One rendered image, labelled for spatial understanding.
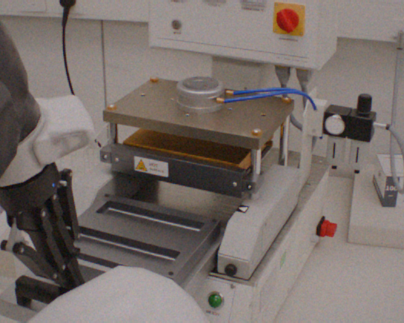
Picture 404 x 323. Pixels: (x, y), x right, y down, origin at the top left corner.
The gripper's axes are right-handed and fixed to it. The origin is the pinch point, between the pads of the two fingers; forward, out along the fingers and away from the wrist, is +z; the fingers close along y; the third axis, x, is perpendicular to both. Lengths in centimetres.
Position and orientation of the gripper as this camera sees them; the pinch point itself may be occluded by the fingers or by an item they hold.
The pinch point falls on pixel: (68, 275)
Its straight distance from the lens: 88.1
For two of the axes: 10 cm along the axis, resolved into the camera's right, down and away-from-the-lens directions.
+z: 1.3, 7.0, 7.0
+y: -3.5, 6.9, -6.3
